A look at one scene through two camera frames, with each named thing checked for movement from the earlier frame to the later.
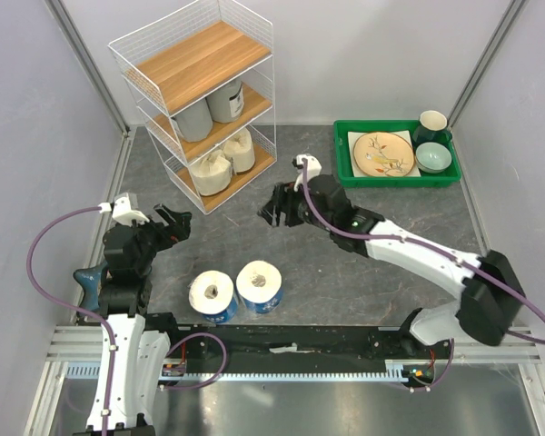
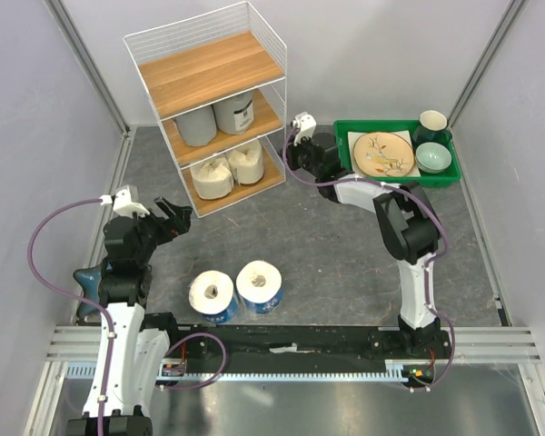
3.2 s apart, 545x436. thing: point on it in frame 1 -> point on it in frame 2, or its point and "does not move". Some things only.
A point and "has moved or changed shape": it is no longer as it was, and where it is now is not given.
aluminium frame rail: (84, 344) does not move
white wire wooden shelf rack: (203, 81) has moved or changed shape
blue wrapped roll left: (211, 294) does not move
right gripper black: (283, 199) -> (292, 152)
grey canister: (194, 123) has moved or changed shape
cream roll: (212, 173) has moved or changed shape
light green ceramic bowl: (432, 157) does not move
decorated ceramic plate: (383, 154) does not move
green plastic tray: (451, 176) does not move
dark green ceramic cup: (432, 128) does not move
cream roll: (240, 147) -> (247, 162)
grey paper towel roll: (227, 104) -> (234, 115)
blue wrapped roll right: (259, 286) does not move
